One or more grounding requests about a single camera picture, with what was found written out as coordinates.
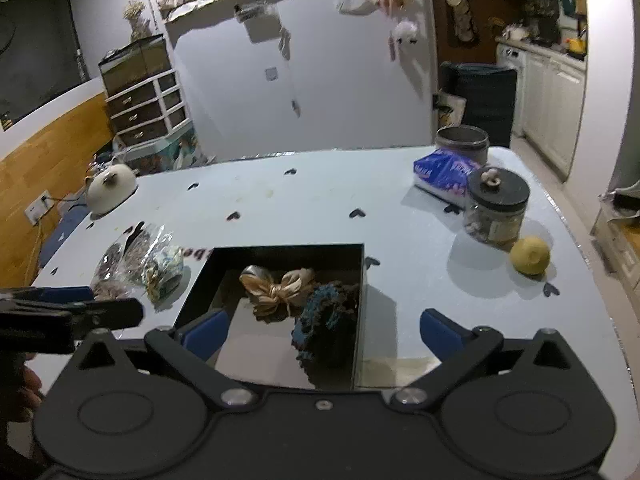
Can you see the satin peach bow scrunchie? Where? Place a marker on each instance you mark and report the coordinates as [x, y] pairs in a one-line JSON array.
[[273, 300]]

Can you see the white drawer cabinet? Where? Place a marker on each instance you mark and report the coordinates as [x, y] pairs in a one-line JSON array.
[[149, 110]]

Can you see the blue tissue packet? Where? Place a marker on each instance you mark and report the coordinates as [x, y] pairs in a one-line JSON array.
[[444, 174]]

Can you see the white wall power outlet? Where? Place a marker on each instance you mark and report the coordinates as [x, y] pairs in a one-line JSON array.
[[39, 208]]

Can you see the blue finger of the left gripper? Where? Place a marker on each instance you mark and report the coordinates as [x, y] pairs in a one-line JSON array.
[[114, 314], [52, 294]]

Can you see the white fluffy hanging plush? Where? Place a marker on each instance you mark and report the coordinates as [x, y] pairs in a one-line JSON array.
[[406, 32]]

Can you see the blue triangle pattern bedding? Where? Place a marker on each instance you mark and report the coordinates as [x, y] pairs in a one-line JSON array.
[[76, 211]]

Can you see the glass jar black lid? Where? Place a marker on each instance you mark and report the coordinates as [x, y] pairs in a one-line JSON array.
[[495, 203]]

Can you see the white ceramic cat figurine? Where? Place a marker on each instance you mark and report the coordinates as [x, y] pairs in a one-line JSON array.
[[109, 188]]

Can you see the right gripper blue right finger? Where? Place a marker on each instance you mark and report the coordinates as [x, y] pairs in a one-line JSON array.
[[462, 354]]

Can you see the black storage box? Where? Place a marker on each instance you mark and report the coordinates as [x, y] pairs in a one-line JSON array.
[[261, 352]]

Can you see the dark blue knitted scrunchie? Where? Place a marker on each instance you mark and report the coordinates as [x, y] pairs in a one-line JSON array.
[[325, 333]]

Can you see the dried flower vase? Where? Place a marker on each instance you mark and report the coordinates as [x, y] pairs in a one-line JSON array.
[[140, 26]]

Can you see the cartoon print tote bag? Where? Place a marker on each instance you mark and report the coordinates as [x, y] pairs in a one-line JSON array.
[[450, 109]]

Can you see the yellow lemon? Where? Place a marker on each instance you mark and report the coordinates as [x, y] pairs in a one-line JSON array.
[[530, 255]]

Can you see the white washing machine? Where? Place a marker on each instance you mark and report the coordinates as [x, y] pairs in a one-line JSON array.
[[515, 59]]

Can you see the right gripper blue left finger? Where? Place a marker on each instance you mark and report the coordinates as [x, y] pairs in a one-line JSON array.
[[183, 353]]

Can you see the dark blue laundry hamper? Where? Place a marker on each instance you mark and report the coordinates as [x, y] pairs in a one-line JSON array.
[[489, 91]]

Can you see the bagged teal gold scrunchie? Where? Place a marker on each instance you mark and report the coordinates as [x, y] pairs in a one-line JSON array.
[[162, 272]]

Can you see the glass terrarium tank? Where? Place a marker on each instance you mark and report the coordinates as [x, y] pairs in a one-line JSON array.
[[134, 63]]

